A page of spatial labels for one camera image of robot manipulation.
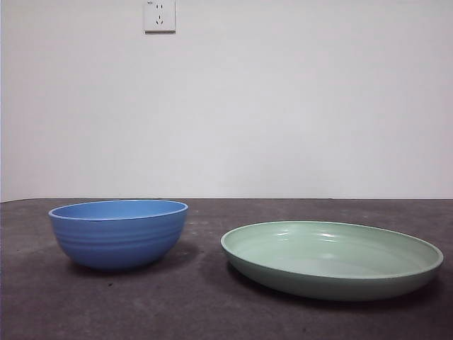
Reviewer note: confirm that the blue ribbed bowl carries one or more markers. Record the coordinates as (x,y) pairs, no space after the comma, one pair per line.
(117,244)

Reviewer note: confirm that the white wall socket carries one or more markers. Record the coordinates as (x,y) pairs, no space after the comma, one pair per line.
(160,17)

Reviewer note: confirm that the green round plate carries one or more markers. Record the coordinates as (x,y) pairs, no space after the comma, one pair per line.
(329,283)

